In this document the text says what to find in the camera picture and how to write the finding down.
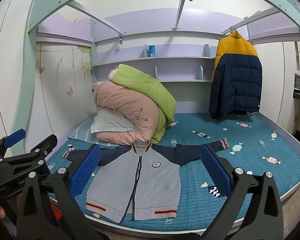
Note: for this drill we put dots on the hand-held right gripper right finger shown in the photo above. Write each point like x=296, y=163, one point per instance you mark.
x=215, y=170

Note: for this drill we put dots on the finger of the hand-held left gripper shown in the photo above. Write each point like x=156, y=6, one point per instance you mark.
x=40, y=148
x=15, y=137

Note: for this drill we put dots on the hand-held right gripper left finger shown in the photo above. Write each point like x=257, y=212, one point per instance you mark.
x=86, y=170

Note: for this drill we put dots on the grey and navy zip jacket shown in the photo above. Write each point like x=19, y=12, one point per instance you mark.
x=152, y=180

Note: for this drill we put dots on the metal clothes hanger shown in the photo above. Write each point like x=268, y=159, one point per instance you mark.
x=226, y=33

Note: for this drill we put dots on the blue striped pillow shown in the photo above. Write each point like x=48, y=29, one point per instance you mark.
x=82, y=132

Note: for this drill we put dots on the teal quilted bed mat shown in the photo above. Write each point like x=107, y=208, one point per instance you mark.
x=245, y=140

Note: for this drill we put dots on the white pillow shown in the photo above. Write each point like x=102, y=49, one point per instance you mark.
x=110, y=122

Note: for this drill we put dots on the white wardrobe with decals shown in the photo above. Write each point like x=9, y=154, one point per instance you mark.
x=62, y=80

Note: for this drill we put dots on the pink duvet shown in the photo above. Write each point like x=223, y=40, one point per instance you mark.
x=125, y=107

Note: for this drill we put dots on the yellow and navy puffer jacket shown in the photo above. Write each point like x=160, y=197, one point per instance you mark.
x=237, y=80

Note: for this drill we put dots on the white folded cloth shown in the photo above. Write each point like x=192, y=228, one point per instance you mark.
x=113, y=74

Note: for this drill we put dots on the green duvet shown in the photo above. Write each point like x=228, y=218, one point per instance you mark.
x=145, y=87

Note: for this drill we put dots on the white cabinet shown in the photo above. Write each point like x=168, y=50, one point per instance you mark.
x=290, y=85

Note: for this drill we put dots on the small hanging tag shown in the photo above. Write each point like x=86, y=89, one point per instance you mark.
x=121, y=40

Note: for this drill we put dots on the blue box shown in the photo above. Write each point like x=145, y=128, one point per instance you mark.
x=151, y=50

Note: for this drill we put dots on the lilac wall shelf unit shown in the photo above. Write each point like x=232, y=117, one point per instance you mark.
x=180, y=63

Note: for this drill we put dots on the picture frame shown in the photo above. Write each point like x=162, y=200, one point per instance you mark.
x=299, y=82

